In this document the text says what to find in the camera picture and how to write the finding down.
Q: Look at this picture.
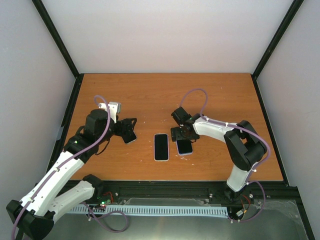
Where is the teal phone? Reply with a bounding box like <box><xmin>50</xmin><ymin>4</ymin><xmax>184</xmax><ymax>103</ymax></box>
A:
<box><xmin>122</xmin><ymin>131</ymin><xmax>137</xmax><ymax>144</ymax></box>

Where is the dark purple phone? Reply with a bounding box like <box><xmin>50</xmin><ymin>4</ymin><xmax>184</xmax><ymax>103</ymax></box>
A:
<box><xmin>176</xmin><ymin>140</ymin><xmax>193</xmax><ymax>156</ymax></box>

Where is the white-edged black phone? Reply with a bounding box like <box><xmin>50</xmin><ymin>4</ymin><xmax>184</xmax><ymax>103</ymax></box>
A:
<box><xmin>153</xmin><ymin>133</ymin><xmax>169</xmax><ymax>162</ymax></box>

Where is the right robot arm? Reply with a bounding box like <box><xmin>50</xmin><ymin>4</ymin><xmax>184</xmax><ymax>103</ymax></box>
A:
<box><xmin>170</xmin><ymin>106</ymin><xmax>271</xmax><ymax>203</ymax></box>

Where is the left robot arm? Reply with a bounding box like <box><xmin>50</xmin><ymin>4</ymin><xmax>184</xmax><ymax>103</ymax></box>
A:
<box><xmin>6</xmin><ymin>109</ymin><xmax>137</xmax><ymax>240</ymax></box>

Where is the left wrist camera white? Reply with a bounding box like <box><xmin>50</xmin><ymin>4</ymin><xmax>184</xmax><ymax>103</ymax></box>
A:
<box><xmin>98</xmin><ymin>102</ymin><xmax>122</xmax><ymax>123</ymax></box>

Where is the black aluminium frame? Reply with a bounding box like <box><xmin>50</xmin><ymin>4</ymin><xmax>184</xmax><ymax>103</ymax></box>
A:
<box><xmin>15</xmin><ymin>0</ymin><xmax>320</xmax><ymax>240</ymax></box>

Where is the light blue cable duct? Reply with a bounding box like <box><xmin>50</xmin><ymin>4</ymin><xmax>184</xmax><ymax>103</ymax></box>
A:
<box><xmin>69</xmin><ymin>204</ymin><xmax>230</xmax><ymax>217</ymax></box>

